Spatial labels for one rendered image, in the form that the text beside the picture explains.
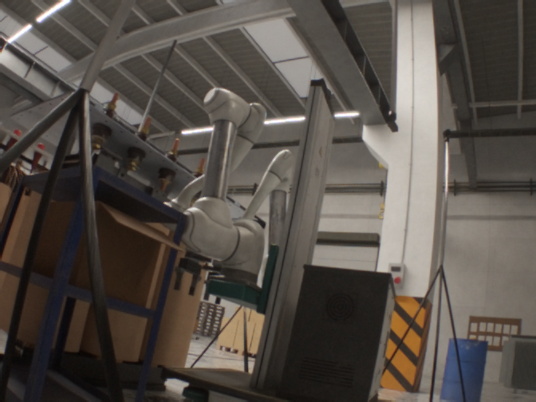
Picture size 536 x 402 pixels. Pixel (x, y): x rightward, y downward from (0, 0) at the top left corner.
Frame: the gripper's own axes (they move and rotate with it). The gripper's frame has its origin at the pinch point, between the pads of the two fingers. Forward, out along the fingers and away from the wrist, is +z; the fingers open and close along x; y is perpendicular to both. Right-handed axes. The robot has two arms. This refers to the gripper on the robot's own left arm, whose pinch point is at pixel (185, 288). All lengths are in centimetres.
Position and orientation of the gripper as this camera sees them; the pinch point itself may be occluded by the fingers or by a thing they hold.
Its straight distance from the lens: 190.3
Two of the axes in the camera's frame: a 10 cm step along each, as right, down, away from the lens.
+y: -9.1, -0.6, 4.1
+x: -3.6, -3.9, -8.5
